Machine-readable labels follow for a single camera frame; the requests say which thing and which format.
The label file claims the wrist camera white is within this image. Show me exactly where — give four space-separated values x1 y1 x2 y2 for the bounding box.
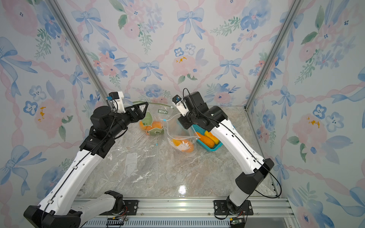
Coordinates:
106 91 125 114
172 95 189 116

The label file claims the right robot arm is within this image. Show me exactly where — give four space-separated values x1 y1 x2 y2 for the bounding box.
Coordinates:
172 92 274 214

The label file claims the clear zip-top bag green print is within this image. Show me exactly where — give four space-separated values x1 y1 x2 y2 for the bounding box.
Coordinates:
141 103 176 127

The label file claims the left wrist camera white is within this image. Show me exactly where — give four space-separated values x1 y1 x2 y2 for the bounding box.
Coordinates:
106 91 125 114

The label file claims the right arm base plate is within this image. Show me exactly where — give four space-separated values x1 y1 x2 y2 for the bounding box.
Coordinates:
213 199 254 216

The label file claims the clear plastic bag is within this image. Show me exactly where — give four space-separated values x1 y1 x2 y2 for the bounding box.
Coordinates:
163 115 198 153
101 142 159 187

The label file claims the aluminium frame rail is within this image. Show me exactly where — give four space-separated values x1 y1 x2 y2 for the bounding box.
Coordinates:
49 197 300 228

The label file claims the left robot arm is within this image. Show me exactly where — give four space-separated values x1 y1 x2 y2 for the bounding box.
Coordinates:
24 102 148 228

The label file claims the small yellow mango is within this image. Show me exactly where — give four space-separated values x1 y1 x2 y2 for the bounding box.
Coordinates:
204 131 220 145

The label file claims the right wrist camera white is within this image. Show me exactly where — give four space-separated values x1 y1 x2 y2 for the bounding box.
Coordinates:
172 95 189 116

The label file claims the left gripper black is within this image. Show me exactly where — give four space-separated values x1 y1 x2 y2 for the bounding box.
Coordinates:
111 102 149 139

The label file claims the teal plastic basket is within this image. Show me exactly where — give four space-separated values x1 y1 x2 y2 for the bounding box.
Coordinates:
188 124 235 152

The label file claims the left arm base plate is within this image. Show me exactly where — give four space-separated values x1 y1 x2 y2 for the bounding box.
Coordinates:
101 199 139 216

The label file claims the long orange mango front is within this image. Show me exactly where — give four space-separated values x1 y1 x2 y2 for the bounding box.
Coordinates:
197 132 215 149

